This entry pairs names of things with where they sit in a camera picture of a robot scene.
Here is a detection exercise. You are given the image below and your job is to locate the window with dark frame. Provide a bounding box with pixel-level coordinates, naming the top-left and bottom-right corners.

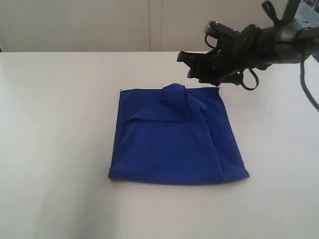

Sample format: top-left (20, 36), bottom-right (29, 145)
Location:
top-left (276, 0), bottom-right (319, 28)

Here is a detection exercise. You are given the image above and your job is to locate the blue towel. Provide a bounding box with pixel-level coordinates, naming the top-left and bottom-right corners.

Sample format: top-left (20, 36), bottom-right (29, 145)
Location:
top-left (108, 84), bottom-right (249, 185)

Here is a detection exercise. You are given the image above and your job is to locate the black cable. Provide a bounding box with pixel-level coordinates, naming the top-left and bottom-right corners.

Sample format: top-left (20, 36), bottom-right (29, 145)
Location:
top-left (299, 49), bottom-right (319, 112)

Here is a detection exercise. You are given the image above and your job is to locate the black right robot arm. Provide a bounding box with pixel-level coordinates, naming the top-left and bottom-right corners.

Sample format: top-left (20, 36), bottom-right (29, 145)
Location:
top-left (177, 21), bottom-right (319, 86)

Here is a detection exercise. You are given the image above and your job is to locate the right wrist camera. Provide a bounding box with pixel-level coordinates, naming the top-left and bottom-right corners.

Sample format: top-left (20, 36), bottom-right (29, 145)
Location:
top-left (204, 21), bottom-right (240, 49)

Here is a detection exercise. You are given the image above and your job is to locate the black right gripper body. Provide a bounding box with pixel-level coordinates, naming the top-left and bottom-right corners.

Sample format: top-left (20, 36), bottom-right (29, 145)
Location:
top-left (199, 24), bottom-right (261, 84)

